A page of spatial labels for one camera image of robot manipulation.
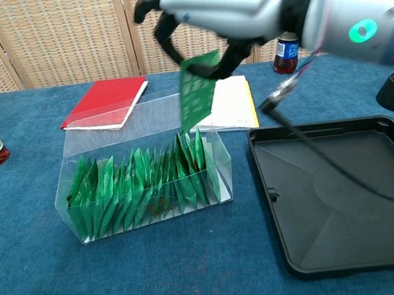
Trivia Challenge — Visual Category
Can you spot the green tea packet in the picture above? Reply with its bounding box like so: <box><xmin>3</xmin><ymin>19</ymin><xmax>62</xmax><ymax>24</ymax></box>
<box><xmin>173</xmin><ymin>49</ymin><xmax>228</xmax><ymax>135</ymax></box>

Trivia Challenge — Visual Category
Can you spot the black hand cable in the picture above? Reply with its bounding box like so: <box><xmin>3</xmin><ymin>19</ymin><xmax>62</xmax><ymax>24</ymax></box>
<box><xmin>255</xmin><ymin>65</ymin><xmax>394</xmax><ymax>222</ymax></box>

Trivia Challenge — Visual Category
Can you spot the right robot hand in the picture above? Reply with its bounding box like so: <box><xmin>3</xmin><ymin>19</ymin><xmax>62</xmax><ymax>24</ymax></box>
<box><xmin>132</xmin><ymin>0</ymin><xmax>326</xmax><ymax>87</ymax></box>

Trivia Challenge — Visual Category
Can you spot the transparent plastic box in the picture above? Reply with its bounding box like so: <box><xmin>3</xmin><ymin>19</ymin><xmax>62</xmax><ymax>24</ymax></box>
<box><xmin>45</xmin><ymin>87</ymin><xmax>239</xmax><ymax>248</ymax></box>

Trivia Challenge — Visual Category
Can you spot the woven folding screen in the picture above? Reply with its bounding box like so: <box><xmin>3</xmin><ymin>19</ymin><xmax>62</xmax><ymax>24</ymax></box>
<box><xmin>0</xmin><ymin>0</ymin><xmax>394</xmax><ymax>94</ymax></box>

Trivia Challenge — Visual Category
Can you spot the blue tablecloth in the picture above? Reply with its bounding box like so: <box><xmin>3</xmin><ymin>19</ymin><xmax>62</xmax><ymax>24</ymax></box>
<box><xmin>0</xmin><ymin>45</ymin><xmax>394</xmax><ymax>295</ymax></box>

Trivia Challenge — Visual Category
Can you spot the red notebook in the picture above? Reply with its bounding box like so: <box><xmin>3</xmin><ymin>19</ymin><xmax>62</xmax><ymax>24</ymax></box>
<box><xmin>56</xmin><ymin>75</ymin><xmax>153</xmax><ymax>136</ymax></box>

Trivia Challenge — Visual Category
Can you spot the black plastic tray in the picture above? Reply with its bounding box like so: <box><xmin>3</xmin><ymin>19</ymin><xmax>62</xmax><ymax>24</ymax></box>
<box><xmin>245</xmin><ymin>112</ymin><xmax>394</xmax><ymax>285</ymax></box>

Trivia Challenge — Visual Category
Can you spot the cola bottle blue cap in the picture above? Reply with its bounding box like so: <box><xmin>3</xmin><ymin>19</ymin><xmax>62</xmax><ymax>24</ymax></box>
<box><xmin>270</xmin><ymin>31</ymin><xmax>304</xmax><ymax>76</ymax></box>

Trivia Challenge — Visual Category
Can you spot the row of green tea packets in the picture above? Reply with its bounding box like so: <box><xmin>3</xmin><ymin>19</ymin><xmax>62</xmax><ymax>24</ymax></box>
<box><xmin>59</xmin><ymin>124</ymin><xmax>227</xmax><ymax>244</ymax></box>

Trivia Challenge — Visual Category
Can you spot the white paper pad yellow edge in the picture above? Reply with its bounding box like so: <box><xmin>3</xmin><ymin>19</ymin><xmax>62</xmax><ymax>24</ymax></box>
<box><xmin>184</xmin><ymin>74</ymin><xmax>261</xmax><ymax>135</ymax></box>

